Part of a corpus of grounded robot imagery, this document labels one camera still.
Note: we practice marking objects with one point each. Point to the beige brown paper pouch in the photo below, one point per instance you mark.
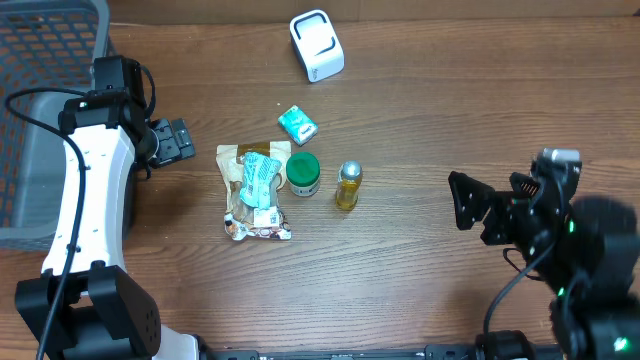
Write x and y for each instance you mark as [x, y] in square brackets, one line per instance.
[230, 161]

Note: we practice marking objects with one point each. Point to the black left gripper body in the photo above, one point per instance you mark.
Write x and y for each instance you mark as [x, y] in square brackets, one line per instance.
[171, 145]

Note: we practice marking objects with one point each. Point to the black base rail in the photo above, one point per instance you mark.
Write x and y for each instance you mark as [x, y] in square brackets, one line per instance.
[429, 352]

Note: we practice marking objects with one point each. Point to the green white tissue pack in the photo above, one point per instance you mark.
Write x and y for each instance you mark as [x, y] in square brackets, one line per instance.
[300, 127]

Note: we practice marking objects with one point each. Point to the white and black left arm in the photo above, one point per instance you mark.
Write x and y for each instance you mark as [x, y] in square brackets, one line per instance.
[84, 305]

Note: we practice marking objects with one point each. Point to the grey plastic mesh basket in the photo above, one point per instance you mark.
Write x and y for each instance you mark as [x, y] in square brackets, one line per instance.
[47, 51]

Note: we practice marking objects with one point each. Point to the brown patterned snack packet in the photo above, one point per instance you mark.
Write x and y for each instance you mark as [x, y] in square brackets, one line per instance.
[269, 224]

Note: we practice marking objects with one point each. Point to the teal white snack packet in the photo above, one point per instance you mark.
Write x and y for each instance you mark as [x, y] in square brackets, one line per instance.
[259, 172]

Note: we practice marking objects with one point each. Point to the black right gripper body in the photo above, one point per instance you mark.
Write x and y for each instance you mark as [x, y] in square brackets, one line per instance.
[533, 231]

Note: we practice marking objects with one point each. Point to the green lid white jar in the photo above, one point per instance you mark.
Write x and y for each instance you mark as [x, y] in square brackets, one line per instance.
[303, 174]

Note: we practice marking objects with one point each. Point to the white barcode scanner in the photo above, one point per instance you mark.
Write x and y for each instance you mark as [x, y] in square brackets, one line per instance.
[316, 45]

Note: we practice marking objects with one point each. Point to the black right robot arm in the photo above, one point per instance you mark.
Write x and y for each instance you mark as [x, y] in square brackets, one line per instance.
[584, 250]

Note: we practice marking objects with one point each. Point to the clear bottle yellow liquid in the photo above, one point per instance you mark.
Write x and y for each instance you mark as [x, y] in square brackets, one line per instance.
[349, 180]

